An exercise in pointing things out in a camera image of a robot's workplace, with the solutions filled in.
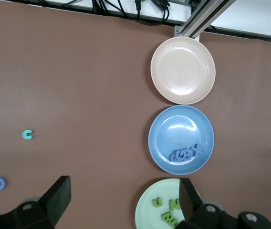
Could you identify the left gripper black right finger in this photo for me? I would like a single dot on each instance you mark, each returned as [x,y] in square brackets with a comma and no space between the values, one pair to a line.
[190,205]

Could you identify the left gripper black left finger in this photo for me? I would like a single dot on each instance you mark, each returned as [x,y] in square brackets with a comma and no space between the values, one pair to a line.
[54,202]

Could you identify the green capital letter N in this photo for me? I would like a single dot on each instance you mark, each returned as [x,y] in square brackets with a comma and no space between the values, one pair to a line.
[174,204]

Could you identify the green lowercase letter b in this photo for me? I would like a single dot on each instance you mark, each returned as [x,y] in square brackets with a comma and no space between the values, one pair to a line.
[174,223]

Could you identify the green capital letter B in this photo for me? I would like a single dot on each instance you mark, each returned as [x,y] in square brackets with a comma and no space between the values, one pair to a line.
[167,216]

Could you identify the blue lowercase letter a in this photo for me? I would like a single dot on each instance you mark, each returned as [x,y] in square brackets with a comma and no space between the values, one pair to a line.
[182,156]

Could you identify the blue capital letter G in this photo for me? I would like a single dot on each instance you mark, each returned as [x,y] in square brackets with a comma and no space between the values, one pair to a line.
[173,157]

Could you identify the blue foam letter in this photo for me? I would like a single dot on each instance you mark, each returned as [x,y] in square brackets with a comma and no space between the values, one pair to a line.
[188,153]

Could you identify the blue letter x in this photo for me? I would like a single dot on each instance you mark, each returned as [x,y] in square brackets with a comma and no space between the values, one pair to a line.
[195,150]

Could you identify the light green plate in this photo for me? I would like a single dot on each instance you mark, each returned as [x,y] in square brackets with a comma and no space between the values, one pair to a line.
[147,202]

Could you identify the cyan lowercase letter c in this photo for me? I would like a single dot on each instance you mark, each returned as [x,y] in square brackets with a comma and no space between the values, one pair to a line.
[25,135]

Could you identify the blue plate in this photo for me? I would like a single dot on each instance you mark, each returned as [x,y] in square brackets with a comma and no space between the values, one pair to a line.
[173,126]

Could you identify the brown table cover sheet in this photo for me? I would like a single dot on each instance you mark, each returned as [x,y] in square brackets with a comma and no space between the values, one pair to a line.
[66,83]

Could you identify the beige plate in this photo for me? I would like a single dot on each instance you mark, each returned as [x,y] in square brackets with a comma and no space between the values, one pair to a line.
[183,71]

